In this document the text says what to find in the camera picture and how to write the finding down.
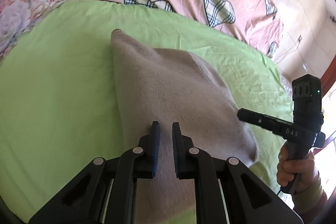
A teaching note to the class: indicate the brown wooden frame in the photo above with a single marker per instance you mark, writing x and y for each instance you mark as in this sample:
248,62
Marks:
330,74

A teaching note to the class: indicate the white wall socket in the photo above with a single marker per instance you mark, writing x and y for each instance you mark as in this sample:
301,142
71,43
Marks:
299,39

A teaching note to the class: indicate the purple pink floral cloth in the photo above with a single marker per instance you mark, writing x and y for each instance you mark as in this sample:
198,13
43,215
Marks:
23,11

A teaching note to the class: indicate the light green bed sheet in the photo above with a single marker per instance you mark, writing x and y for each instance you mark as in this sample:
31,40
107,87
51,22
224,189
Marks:
60,82

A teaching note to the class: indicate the beige knit sweater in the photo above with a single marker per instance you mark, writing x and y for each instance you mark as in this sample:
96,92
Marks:
170,98

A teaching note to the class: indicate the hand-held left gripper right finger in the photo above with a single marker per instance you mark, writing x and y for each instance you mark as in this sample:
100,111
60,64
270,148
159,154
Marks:
175,145

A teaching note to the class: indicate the person's right hand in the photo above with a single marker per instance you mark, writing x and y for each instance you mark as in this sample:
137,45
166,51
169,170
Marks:
296,169

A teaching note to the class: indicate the person's right forearm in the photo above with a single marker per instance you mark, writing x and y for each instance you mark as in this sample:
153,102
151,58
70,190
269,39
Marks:
313,195

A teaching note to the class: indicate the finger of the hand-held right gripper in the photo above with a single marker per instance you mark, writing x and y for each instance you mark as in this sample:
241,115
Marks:
258,120

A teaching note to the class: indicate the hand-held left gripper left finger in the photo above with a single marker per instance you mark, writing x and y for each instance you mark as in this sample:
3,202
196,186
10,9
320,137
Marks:
155,142

